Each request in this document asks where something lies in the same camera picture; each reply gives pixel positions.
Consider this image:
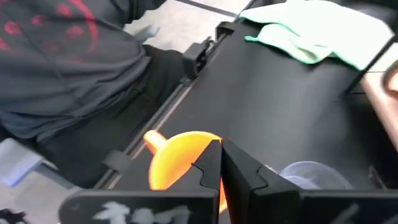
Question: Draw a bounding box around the green microfibre cloth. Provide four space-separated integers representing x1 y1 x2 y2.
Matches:
238 0 396 72

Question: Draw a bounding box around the orange plastic mug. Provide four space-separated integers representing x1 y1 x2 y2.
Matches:
142 129 229 214

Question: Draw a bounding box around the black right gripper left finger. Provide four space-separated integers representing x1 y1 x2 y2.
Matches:
58 139 223 224

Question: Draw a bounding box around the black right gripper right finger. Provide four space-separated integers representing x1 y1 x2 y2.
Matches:
221 138 398 224

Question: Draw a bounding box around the clear plastic cup with handle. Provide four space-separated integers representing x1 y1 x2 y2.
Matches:
277 161 354 191

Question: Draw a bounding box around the person in dark grey top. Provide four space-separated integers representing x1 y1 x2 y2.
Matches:
0 0 188 189

